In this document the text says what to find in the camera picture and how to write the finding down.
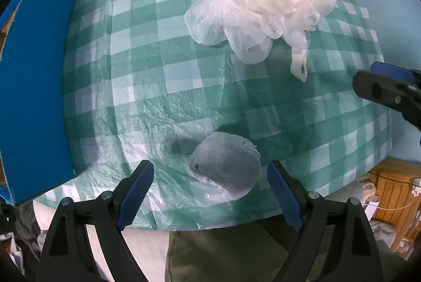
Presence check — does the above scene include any grey sock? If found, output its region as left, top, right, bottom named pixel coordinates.
left=188, top=132, right=261, bottom=200

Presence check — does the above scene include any wooden stool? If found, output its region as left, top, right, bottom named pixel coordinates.
left=369, top=158, right=420, bottom=257

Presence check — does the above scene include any blue cardboard box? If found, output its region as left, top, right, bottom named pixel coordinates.
left=1, top=0, right=76, bottom=206

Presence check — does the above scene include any green checked tablecloth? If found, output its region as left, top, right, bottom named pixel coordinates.
left=38, top=0, right=392, bottom=230

